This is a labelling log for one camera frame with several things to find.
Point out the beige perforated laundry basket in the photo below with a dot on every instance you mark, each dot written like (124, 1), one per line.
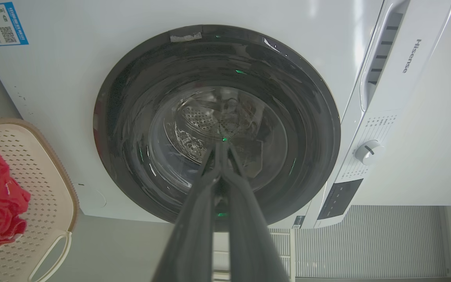
(41, 184)

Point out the white washing machine dial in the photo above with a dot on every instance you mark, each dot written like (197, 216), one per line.
(368, 152)

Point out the round dark washing machine door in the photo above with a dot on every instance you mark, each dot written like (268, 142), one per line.
(139, 117)

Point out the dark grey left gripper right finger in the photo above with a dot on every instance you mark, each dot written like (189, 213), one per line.
(249, 235)

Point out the white Hisense washing machine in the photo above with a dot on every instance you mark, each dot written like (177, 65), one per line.
(327, 39)

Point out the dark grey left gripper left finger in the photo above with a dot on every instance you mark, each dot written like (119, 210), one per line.
(194, 235)

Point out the blue energy label sticker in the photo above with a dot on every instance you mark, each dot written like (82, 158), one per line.
(0, 23)

